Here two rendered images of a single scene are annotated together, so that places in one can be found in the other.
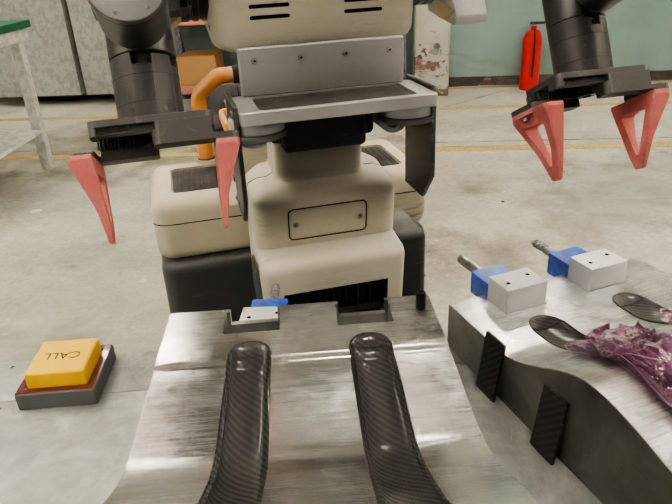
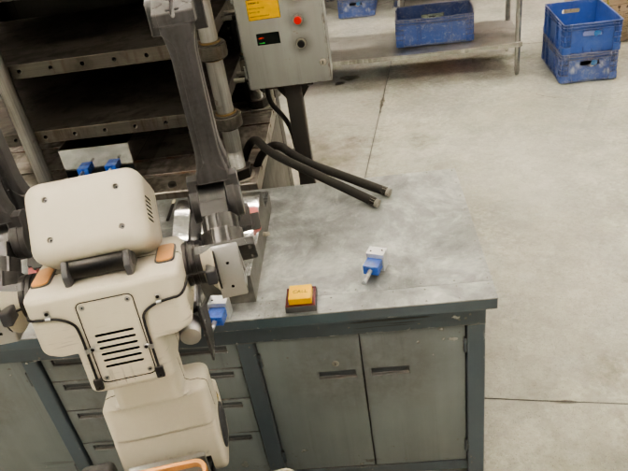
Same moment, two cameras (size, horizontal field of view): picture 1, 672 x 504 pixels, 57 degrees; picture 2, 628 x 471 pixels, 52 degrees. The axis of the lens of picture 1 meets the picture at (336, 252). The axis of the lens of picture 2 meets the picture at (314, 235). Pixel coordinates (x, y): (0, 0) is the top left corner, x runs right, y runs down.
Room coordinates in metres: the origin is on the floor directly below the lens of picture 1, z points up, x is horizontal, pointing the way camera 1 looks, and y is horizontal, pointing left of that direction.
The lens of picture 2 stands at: (1.84, 0.57, 1.86)
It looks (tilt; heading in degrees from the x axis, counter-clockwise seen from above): 33 degrees down; 189
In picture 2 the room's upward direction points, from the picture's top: 9 degrees counter-clockwise
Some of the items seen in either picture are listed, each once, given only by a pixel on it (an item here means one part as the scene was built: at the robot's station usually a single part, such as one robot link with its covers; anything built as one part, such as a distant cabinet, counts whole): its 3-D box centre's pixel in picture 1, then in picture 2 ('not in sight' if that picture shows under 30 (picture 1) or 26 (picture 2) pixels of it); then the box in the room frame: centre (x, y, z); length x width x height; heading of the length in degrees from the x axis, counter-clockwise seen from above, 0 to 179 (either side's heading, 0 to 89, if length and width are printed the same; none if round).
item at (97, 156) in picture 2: not in sight; (118, 139); (-0.48, -0.56, 0.87); 0.50 x 0.27 x 0.17; 3
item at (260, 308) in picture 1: (270, 313); (215, 319); (0.63, 0.08, 0.83); 0.13 x 0.05 x 0.05; 177
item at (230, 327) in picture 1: (254, 335); not in sight; (0.52, 0.08, 0.87); 0.05 x 0.05 x 0.04; 3
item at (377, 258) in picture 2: not in sight; (371, 268); (0.46, 0.48, 0.83); 0.13 x 0.05 x 0.05; 161
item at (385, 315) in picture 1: (363, 326); not in sight; (0.52, -0.02, 0.87); 0.05 x 0.05 x 0.04; 3
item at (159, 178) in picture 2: not in sight; (120, 156); (-0.56, -0.61, 0.76); 1.30 x 0.84 x 0.07; 93
